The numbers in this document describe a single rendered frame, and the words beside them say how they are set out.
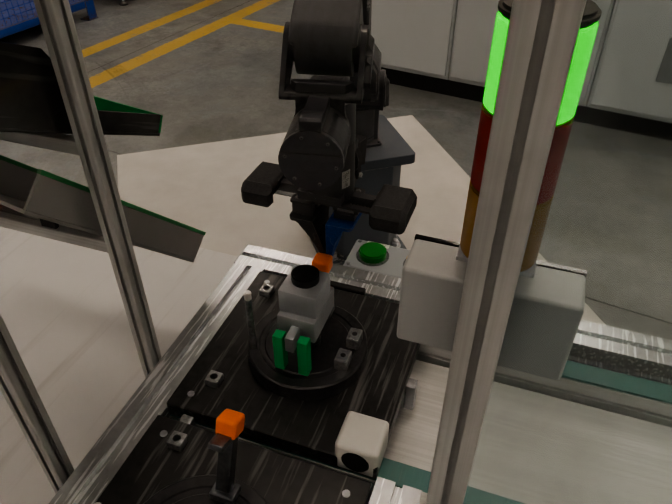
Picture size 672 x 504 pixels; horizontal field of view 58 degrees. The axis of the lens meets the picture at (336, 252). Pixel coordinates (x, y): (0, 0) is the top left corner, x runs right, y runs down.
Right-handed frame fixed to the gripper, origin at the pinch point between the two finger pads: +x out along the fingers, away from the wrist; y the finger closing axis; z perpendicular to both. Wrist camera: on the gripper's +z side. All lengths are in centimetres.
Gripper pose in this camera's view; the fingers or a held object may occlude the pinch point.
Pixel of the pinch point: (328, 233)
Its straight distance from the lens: 68.9
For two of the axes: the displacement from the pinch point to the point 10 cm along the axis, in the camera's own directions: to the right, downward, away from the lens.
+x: 0.0, 7.9, 6.2
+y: -9.4, -2.1, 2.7
